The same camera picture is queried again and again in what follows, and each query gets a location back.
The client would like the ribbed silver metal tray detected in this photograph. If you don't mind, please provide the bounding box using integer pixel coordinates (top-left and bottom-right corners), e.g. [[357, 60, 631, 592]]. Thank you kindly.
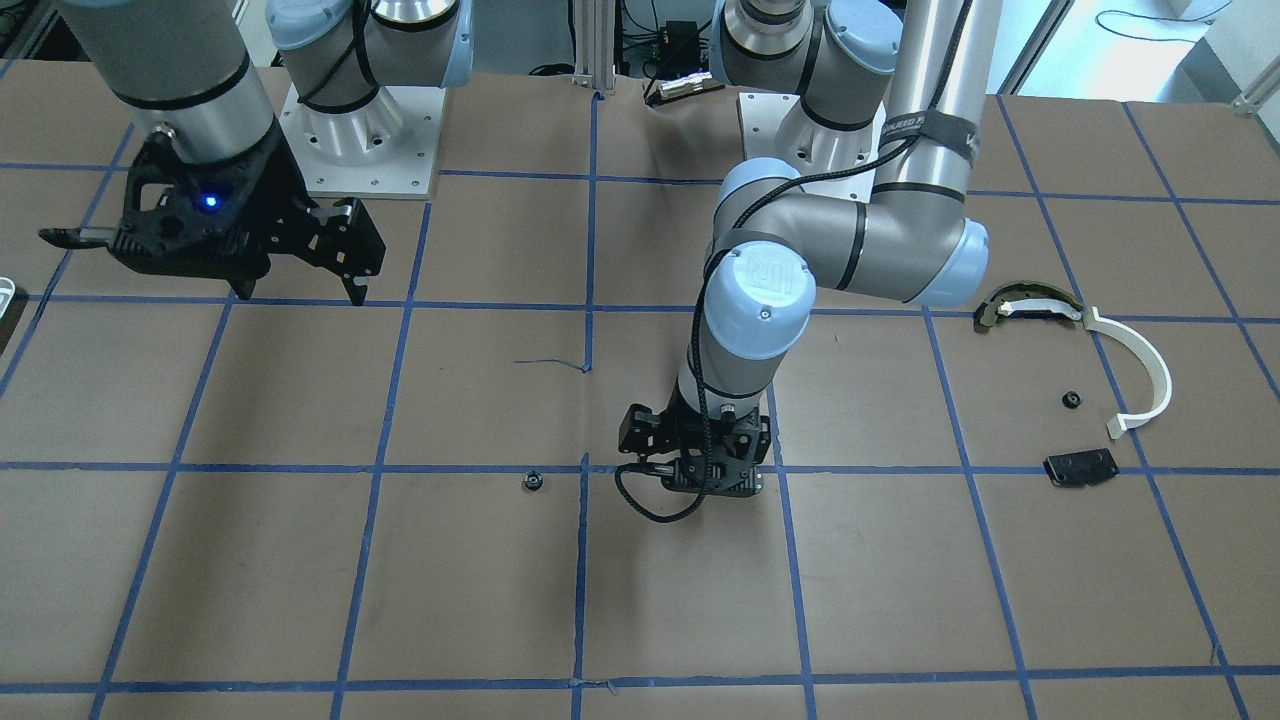
[[0, 275, 19, 329]]

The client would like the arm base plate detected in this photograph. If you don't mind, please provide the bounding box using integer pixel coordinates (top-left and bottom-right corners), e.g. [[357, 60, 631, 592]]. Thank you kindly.
[[280, 86, 447, 201], [739, 91, 888, 176]]

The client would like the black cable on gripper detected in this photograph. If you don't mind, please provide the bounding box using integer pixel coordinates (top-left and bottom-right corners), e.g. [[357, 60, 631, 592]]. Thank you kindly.
[[612, 0, 977, 524]]

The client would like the aluminium frame post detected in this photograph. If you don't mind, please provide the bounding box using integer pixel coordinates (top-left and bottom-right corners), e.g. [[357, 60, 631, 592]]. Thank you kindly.
[[571, 0, 618, 97]]

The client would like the small black plastic bracket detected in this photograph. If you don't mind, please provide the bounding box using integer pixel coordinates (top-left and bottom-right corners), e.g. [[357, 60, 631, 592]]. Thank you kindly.
[[1043, 448, 1119, 488]]

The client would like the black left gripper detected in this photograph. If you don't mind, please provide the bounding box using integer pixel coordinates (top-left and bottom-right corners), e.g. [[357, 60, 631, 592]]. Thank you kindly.
[[618, 389, 772, 496]]

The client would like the olive green brake shoe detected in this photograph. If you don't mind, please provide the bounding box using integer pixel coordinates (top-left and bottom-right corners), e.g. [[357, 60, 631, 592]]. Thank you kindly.
[[973, 281, 1084, 333]]

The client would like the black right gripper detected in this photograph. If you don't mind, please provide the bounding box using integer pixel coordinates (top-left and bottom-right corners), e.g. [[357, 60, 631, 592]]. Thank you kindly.
[[105, 129, 387, 307]]

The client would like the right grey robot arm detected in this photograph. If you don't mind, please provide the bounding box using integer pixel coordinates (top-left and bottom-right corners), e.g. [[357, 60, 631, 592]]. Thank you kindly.
[[38, 1, 474, 306]]

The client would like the white curved plastic piece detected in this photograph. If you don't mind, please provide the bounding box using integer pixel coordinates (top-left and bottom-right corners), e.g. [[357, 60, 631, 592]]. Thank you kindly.
[[1080, 305, 1172, 439]]

